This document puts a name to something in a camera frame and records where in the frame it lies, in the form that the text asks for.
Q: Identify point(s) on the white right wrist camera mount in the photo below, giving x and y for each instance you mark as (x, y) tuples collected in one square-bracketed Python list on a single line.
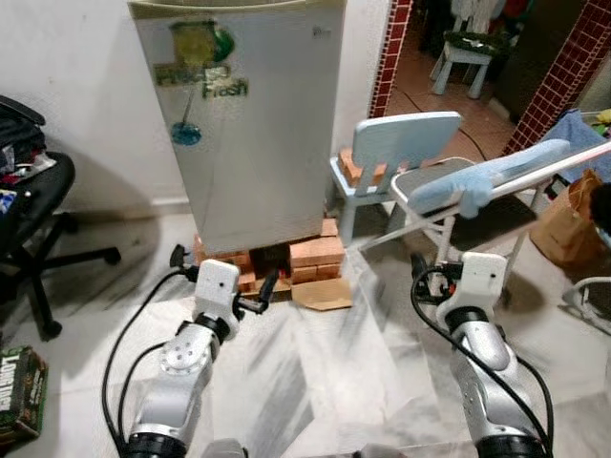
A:
[(482, 277)]

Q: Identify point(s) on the blue fabric garment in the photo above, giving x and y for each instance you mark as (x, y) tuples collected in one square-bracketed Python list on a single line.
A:
[(582, 134)]

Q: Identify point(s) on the light blue plastic chair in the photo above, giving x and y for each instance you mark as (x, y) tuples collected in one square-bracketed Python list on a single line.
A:
[(406, 138)]

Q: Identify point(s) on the brown paper bag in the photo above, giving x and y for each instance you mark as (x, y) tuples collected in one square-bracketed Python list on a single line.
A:
[(568, 224)]

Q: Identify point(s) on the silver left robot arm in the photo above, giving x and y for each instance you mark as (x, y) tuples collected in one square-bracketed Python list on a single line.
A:
[(177, 382)]

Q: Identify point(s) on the light blue cloth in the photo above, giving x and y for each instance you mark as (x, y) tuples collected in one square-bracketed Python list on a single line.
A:
[(477, 181)]

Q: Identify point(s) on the silver right robot leg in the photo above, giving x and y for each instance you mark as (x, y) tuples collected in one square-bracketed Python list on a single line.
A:
[(382, 454)]

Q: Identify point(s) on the white metal ironing board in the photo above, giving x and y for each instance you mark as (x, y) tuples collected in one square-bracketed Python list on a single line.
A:
[(420, 181)]

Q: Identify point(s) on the silver left robot leg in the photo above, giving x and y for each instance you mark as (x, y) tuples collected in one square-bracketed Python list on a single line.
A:
[(224, 449)]

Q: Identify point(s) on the green seat cushion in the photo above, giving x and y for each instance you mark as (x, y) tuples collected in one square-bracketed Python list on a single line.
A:
[(474, 43)]

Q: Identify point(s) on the dark wooden door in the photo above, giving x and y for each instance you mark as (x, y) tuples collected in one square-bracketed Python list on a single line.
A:
[(530, 48)]

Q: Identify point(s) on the large orange brick pile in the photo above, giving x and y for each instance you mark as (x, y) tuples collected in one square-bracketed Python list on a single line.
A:
[(315, 256)]

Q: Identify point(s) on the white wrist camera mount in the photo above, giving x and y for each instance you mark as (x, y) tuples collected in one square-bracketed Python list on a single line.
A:
[(482, 277), (217, 286)]

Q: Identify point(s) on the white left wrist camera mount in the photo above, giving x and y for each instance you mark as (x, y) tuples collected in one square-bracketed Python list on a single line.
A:
[(217, 286)]

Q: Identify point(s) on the brown cardboard piece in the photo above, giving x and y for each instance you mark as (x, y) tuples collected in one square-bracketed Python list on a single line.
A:
[(325, 294)]

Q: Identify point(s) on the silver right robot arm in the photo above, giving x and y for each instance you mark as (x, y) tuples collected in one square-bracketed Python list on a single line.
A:
[(487, 372)]

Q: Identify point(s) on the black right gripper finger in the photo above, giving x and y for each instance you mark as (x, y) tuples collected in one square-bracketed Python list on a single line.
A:
[(421, 266)]

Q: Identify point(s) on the silver fridge with green sticker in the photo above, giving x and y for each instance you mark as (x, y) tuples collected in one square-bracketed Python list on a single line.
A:
[(239, 162)]

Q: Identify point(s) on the green printed box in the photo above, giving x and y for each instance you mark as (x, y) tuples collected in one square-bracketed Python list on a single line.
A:
[(21, 396)]

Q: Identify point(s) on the black office chair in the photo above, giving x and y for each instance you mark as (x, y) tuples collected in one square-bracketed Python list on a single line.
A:
[(29, 205)]

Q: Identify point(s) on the small orange brick stack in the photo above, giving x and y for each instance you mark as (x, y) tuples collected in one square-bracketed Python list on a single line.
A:
[(355, 170)]

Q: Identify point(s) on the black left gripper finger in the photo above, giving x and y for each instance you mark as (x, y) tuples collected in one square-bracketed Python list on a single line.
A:
[(269, 288), (182, 260)]

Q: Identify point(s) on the silver robot leg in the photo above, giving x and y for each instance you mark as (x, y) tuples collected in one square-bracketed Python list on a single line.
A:
[(224, 449), (382, 454)]

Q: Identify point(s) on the black rounded object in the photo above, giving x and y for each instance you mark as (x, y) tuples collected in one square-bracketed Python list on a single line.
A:
[(601, 215)]

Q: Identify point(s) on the small white stool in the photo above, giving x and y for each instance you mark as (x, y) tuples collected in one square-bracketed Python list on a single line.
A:
[(468, 60)]

